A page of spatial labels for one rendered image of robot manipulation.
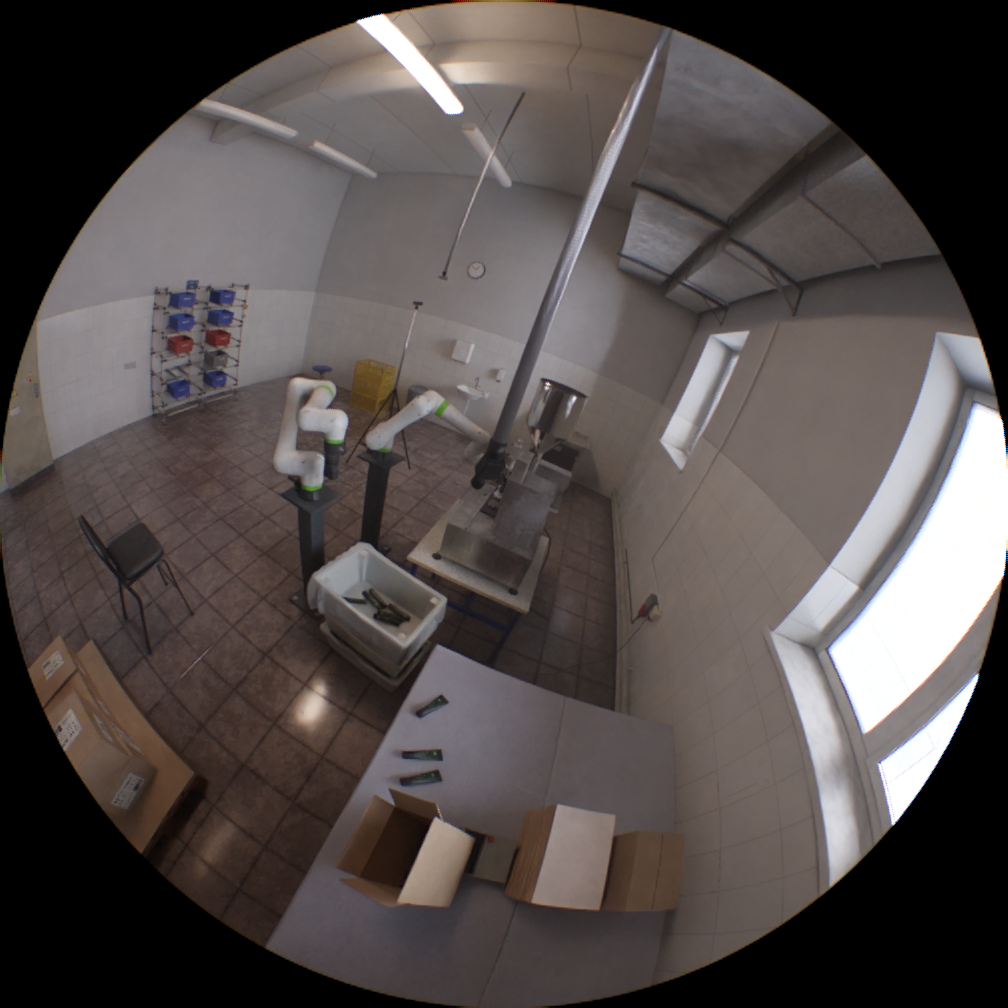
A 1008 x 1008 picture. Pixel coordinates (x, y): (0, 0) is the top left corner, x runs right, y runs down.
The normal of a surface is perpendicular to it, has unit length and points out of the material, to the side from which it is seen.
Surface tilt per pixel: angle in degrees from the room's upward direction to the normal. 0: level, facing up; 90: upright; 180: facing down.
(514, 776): 0
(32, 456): 90
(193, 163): 90
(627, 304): 90
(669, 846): 0
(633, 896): 0
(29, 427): 89
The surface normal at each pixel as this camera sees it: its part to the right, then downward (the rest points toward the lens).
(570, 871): 0.32, -0.81
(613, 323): -0.26, 0.43
